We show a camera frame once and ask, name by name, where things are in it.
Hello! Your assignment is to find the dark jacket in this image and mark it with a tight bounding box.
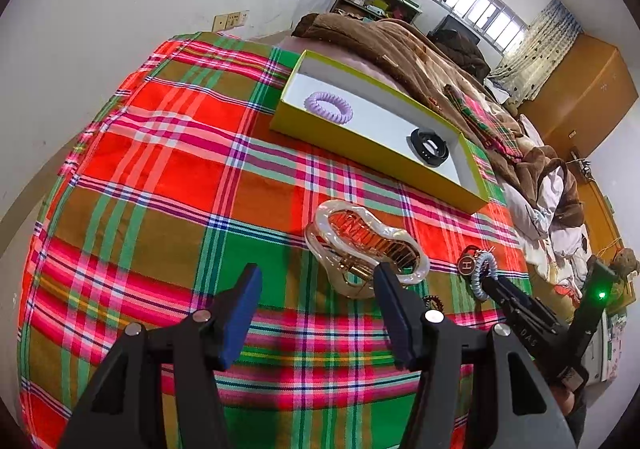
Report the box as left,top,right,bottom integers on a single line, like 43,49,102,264
432,36,491,80

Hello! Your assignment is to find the black television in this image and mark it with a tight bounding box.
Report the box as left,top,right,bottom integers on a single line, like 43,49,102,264
432,14,482,47

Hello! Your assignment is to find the brown plush toy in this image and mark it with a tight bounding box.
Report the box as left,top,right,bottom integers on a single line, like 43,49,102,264
612,246,640,280

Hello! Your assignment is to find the wooden wardrobe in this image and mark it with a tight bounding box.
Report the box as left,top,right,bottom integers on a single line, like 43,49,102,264
517,32,640,160

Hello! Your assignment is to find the purple spiral hair tie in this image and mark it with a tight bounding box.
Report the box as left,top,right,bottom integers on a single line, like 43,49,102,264
303,90,355,121

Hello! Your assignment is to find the black hair tie round charm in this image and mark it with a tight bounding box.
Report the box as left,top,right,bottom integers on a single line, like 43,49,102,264
456,245,493,276

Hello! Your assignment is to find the folded plaid cloth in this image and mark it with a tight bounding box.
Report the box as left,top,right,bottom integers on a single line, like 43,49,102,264
444,84,526,160

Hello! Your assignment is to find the wall socket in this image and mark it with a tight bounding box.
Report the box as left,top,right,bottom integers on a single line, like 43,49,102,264
212,10,249,32

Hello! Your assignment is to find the person's right forearm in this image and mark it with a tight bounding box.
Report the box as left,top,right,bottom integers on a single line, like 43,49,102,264
557,386,588,447

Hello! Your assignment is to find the black smart band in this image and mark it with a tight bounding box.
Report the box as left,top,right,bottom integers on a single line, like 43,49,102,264
409,128,449,166

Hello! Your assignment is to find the white crumpled bedding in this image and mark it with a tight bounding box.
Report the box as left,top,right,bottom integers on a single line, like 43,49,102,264
505,164,591,280

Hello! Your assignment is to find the plaid bed sheet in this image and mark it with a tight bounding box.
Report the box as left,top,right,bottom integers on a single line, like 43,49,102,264
17,32,531,449

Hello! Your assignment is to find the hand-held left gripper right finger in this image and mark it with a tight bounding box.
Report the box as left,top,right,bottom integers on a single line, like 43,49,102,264
374,261,583,449

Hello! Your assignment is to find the spotted curtain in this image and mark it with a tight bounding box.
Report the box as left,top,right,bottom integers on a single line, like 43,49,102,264
487,0,585,100

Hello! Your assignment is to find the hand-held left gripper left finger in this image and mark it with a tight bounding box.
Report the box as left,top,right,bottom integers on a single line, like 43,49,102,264
57,264,263,449

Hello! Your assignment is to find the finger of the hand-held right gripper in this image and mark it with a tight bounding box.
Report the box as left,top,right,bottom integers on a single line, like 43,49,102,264
487,274,561,330
495,291,551,345

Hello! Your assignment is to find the yellow-green cardboard box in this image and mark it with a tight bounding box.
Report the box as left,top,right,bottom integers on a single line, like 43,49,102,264
270,49,491,214

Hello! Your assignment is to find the pearly hair claw clip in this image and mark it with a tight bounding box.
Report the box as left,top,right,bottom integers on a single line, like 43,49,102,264
305,199,431,299

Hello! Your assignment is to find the brown fleece blanket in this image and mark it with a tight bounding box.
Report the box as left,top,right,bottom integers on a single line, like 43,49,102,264
291,12,583,230

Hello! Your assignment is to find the blue spiral hair tie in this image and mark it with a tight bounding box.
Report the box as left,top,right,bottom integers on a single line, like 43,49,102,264
470,251,501,302

